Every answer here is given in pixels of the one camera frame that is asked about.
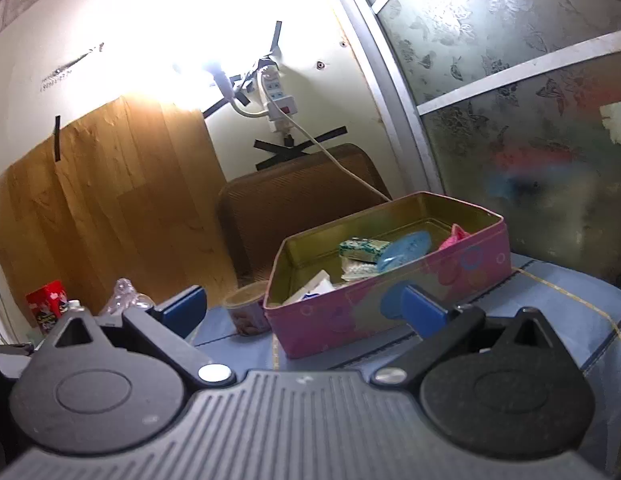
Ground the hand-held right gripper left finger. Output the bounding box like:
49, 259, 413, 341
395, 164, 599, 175
40, 285, 236, 387

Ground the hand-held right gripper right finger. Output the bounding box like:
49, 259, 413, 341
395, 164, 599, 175
371, 282, 541, 387

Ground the pink tin box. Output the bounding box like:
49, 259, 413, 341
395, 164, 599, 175
263, 191, 511, 359

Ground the blue transparent pouch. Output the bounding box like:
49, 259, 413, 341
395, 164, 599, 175
378, 230, 431, 273

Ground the white green patterned packet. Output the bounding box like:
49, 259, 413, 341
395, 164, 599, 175
341, 255, 379, 281

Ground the pink soft pouch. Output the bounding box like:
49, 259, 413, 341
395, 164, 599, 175
438, 224, 471, 252

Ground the green pocket tissue packet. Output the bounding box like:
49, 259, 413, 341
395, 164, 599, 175
339, 237, 391, 263

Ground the white blue soap packet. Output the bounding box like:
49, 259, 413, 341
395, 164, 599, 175
283, 270, 336, 306

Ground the red cereal box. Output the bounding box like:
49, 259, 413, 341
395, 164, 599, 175
25, 280, 68, 331

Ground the clear crumpled plastic bag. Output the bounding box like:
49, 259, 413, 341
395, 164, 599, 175
98, 277, 156, 317

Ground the round printed paper cup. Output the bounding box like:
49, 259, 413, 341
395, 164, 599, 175
223, 280, 271, 337

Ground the wood grain panel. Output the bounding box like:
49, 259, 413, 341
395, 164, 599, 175
0, 95, 238, 331

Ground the blue quilted bedsheet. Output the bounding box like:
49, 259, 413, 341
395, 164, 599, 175
190, 252, 621, 480

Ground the brown wicker chair back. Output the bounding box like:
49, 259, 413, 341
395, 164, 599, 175
218, 142, 391, 281

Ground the white clip lamp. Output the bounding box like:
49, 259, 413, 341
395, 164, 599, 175
170, 57, 268, 121

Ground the white power strip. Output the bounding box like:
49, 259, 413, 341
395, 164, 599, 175
260, 67, 298, 133

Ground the frosted patterned sliding door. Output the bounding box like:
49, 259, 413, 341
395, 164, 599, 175
331, 0, 621, 291

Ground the white power cable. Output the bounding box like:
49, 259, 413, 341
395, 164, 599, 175
280, 107, 391, 203

